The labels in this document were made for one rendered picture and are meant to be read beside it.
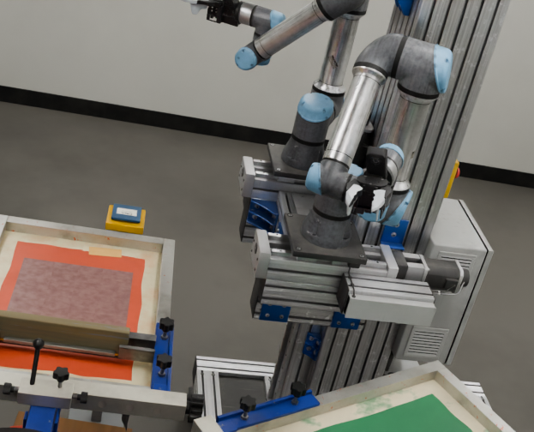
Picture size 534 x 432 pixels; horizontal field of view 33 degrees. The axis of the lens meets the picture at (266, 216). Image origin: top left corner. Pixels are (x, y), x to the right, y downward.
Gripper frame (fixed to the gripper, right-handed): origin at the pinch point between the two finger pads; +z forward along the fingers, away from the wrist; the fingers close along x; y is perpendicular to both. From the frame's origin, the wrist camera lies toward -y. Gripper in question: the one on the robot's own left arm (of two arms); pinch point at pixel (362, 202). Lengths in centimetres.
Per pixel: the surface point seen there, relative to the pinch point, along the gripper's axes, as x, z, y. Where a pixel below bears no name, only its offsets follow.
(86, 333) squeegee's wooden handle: 69, -2, 55
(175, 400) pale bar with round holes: 38, 10, 59
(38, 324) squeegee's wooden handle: 81, 3, 52
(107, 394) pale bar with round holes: 54, 17, 57
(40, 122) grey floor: 263, -303, 134
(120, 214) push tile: 95, -75, 58
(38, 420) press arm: 63, 34, 55
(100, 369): 64, 0, 64
